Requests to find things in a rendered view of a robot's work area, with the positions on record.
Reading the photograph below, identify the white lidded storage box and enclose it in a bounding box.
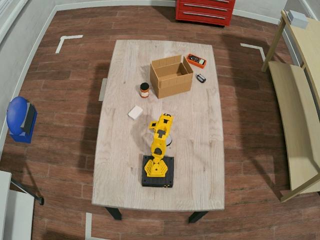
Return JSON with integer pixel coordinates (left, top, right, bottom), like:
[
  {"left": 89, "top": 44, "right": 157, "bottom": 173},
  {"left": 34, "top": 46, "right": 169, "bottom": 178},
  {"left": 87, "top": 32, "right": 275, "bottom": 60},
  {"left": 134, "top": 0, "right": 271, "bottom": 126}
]
[{"left": 128, "top": 106, "right": 143, "bottom": 121}]

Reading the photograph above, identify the paprika spice jar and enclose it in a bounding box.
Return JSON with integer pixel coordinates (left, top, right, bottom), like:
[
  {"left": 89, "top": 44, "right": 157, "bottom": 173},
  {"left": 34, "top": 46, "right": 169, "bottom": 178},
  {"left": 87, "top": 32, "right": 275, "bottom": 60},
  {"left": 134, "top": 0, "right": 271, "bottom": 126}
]
[{"left": 140, "top": 82, "right": 150, "bottom": 98}]

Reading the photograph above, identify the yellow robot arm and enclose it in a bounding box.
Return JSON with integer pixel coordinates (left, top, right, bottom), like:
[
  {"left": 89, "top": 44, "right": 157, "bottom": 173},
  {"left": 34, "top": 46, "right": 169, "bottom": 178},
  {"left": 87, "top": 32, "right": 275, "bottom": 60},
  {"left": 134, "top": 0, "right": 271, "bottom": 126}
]
[{"left": 144, "top": 113, "right": 173, "bottom": 177}]

